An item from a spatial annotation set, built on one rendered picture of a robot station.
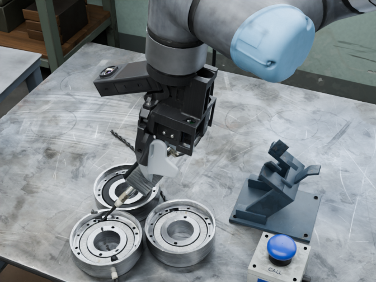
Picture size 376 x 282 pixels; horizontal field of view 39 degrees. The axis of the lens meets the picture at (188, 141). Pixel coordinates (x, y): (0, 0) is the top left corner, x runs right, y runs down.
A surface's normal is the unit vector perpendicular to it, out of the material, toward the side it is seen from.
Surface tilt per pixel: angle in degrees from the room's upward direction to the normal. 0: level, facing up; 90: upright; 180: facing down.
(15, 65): 0
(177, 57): 94
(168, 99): 90
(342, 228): 0
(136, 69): 23
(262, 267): 0
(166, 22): 91
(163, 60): 91
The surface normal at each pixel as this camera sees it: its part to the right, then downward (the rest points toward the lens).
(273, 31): -0.38, -0.20
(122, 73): -0.38, -0.78
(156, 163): -0.40, 0.55
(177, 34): -0.08, 0.68
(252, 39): -0.58, 0.14
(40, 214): -0.02, -0.76
